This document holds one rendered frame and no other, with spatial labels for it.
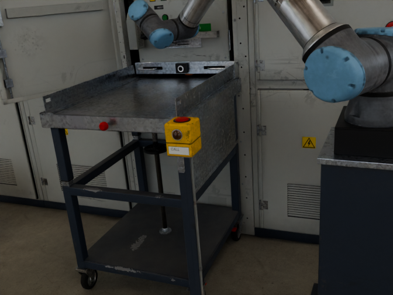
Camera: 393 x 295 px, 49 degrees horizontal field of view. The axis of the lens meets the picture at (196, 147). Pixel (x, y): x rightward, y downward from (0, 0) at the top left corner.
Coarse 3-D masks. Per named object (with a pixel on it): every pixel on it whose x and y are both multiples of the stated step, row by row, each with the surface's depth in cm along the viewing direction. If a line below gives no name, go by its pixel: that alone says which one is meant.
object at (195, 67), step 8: (136, 64) 224; (144, 64) 223; (152, 64) 221; (160, 64) 219; (168, 64) 218; (192, 64) 213; (200, 64) 211; (208, 64) 210; (216, 64) 208; (224, 64) 207; (136, 72) 226; (144, 72) 224; (152, 72) 222; (160, 72) 221; (168, 72) 219; (192, 72) 214; (200, 72) 213; (208, 72) 211; (216, 72) 210
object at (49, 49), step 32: (0, 0) 183; (32, 0) 191; (64, 0) 200; (96, 0) 211; (0, 32) 185; (32, 32) 194; (64, 32) 204; (96, 32) 214; (0, 64) 188; (32, 64) 197; (64, 64) 207; (96, 64) 218; (0, 96) 190; (32, 96) 197
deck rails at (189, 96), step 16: (96, 80) 195; (112, 80) 207; (128, 80) 219; (208, 80) 171; (224, 80) 190; (48, 96) 166; (64, 96) 175; (80, 96) 184; (192, 96) 157; (208, 96) 172; (48, 112) 166; (176, 112) 145
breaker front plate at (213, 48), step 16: (144, 0) 212; (160, 0) 209; (176, 0) 206; (224, 0) 198; (160, 16) 212; (176, 16) 209; (208, 16) 203; (224, 16) 200; (224, 32) 203; (144, 48) 221; (176, 48) 214; (192, 48) 211; (208, 48) 208; (224, 48) 205
